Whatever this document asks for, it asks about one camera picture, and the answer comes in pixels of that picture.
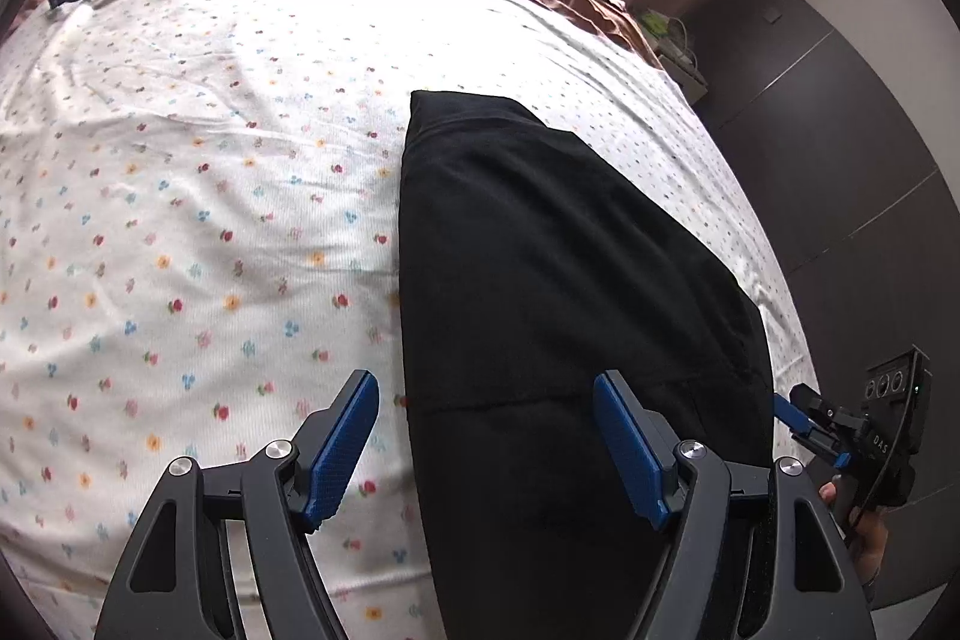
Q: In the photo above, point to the black garment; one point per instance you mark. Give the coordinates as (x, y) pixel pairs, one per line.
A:
(540, 280)

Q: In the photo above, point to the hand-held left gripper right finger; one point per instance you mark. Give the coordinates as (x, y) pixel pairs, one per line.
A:
(630, 445)

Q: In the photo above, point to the white power strip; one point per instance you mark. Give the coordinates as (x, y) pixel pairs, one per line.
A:
(679, 59)

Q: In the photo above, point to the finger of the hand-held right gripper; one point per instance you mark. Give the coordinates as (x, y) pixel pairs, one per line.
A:
(825, 449)
(814, 404)

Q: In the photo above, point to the white floral bed sheet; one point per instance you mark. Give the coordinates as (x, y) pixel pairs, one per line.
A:
(187, 160)

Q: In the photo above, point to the person's right hand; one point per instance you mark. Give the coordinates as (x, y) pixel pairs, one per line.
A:
(870, 542)

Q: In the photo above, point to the person's right forearm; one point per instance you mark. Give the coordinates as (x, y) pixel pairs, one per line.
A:
(872, 587)

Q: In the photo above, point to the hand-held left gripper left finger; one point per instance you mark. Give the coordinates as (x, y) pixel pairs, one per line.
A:
(341, 452)

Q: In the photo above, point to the wall switch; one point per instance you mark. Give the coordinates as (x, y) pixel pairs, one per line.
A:
(772, 18)

